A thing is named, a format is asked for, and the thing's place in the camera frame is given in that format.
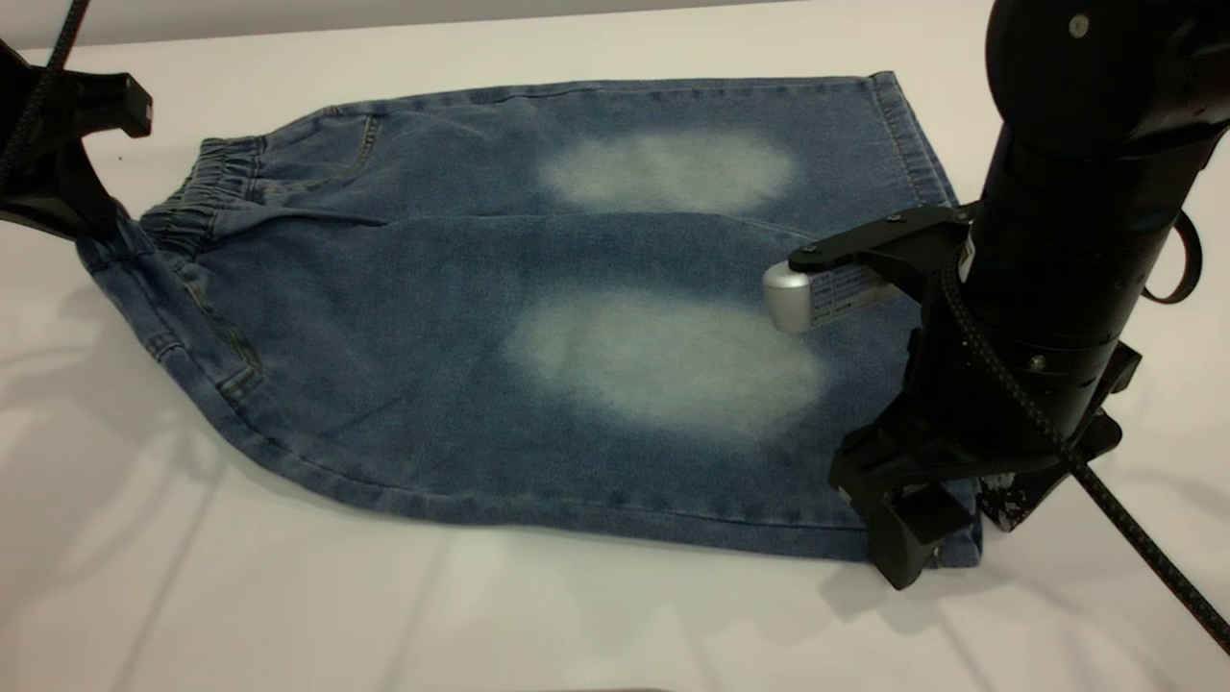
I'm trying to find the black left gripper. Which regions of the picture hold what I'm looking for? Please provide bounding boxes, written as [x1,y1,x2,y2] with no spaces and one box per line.
[0,38,155,242]

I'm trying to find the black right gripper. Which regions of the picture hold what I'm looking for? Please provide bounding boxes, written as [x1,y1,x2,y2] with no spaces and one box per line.
[831,327,1144,593]

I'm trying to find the blue denim shorts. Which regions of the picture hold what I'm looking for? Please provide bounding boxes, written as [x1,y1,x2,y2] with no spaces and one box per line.
[75,72,986,568]

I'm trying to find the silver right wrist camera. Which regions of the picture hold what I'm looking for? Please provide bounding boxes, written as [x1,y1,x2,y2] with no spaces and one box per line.
[763,259,906,336]

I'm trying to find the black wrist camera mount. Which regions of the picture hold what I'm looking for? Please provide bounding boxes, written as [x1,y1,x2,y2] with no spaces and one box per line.
[788,205,976,291]

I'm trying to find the thin black cable loop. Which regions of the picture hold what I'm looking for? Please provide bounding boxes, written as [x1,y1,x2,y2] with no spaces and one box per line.
[1142,210,1205,306]

